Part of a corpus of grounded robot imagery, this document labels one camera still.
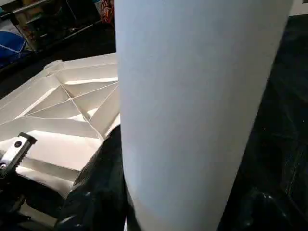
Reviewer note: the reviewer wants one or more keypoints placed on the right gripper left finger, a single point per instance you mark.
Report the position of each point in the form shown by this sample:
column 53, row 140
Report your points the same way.
column 101, row 192

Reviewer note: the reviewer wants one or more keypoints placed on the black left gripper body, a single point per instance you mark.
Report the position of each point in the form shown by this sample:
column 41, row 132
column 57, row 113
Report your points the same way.
column 17, row 151

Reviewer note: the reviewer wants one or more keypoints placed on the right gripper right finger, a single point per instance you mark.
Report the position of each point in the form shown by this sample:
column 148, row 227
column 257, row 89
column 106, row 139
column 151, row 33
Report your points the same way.
column 269, row 214

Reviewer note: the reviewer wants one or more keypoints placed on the white plastic table top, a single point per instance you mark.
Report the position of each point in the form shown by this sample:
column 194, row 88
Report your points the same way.
column 57, row 120

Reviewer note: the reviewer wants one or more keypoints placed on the white plastic table leg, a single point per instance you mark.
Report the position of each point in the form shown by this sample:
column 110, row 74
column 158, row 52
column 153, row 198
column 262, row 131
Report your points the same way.
column 192, row 120

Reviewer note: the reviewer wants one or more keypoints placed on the black work mat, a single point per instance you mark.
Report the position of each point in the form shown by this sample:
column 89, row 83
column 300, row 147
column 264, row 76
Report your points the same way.
column 284, row 120

